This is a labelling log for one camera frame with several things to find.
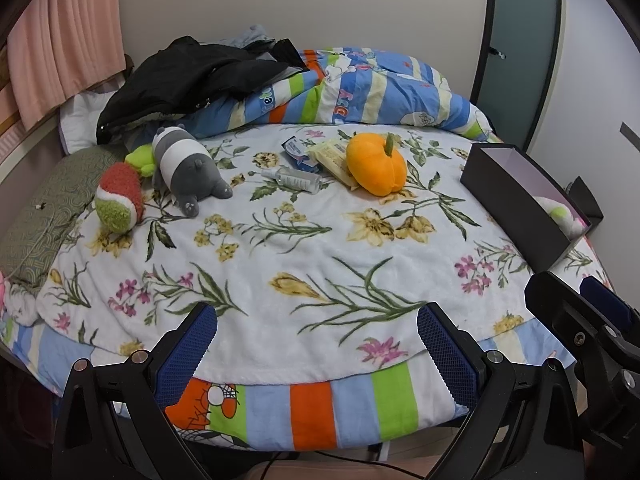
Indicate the striped cartoon bed sheet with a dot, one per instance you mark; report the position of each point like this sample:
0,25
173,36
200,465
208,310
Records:
352,412

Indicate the black clothing pile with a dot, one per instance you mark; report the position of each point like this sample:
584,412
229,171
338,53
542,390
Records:
187,76

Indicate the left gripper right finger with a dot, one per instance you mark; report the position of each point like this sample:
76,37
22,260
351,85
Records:
522,421

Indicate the black yellow dustpan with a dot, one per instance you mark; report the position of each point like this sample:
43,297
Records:
583,198

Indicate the blue striped quilt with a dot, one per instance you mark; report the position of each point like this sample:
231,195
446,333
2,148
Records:
350,86

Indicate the grey wall switch plate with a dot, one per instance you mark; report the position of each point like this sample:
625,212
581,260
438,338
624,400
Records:
629,134

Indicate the orange pumpkin plush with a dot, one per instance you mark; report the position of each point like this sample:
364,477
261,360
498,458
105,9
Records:
376,164

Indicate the red green plush toy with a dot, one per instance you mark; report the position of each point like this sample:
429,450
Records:
118,199

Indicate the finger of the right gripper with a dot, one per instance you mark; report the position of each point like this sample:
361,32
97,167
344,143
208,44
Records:
619,314
607,362

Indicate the olive green pillow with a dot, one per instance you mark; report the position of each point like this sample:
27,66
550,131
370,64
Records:
36,235

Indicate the green glass door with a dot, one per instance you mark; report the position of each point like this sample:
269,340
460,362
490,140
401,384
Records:
517,57

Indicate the grey white animal plush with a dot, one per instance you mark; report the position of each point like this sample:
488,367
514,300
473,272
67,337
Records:
185,167

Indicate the white floral blanket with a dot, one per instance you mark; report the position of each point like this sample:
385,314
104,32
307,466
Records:
306,287

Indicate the white pillow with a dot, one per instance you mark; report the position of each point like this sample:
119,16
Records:
78,117

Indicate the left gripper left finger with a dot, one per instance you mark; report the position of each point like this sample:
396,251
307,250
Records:
88,442

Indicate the yellow snack package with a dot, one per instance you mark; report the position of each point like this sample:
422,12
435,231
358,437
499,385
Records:
331,155

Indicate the black storage box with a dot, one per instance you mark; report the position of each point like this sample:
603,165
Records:
505,181

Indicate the yellow green plush piece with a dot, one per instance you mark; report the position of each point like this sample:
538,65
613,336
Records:
142,160

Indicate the pink curtain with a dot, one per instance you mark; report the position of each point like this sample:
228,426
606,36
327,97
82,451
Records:
58,48

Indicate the grey garment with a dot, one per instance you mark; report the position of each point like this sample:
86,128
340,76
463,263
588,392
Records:
250,35

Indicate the blue tissue packet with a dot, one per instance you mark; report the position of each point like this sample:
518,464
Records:
298,153

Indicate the clear plastic bottle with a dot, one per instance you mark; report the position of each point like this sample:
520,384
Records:
298,180

